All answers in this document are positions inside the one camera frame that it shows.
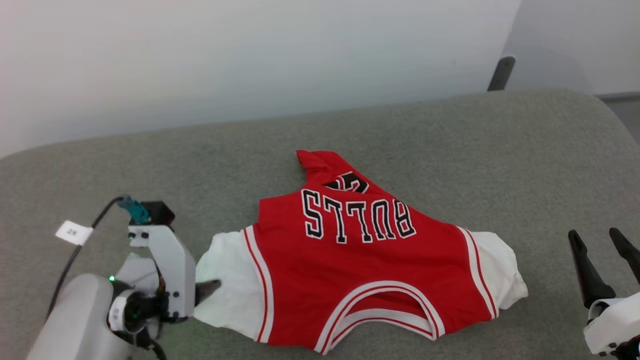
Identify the white wall panel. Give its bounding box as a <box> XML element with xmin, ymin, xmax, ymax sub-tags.
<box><xmin>502</xmin><ymin>0</ymin><xmax>640</xmax><ymax>97</ymax></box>

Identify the dark grey metal bracket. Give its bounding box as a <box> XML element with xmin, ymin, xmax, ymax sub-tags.
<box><xmin>487</xmin><ymin>55</ymin><xmax>516</xmax><ymax>92</ymax></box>

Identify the red white Bulls jersey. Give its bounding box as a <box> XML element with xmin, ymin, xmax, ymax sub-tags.
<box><xmin>192</xmin><ymin>149</ymin><xmax>529</xmax><ymax>355</ymax></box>

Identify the white cable label tag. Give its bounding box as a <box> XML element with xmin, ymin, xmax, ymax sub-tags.
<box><xmin>54</xmin><ymin>220</ymin><xmax>95</xmax><ymax>246</ymax></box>

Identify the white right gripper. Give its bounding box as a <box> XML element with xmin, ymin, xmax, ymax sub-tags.
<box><xmin>567</xmin><ymin>227</ymin><xmax>640</xmax><ymax>359</ymax></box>

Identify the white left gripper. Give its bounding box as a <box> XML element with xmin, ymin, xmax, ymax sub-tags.
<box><xmin>107</xmin><ymin>224</ymin><xmax>222</xmax><ymax>334</ymax></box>

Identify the grey fabric sofa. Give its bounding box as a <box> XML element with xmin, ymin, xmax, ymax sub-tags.
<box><xmin>0</xmin><ymin>89</ymin><xmax>640</xmax><ymax>360</ymax></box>

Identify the teal cable connector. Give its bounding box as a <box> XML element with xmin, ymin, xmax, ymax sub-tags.
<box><xmin>117</xmin><ymin>195</ymin><xmax>152</xmax><ymax>225</ymax></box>

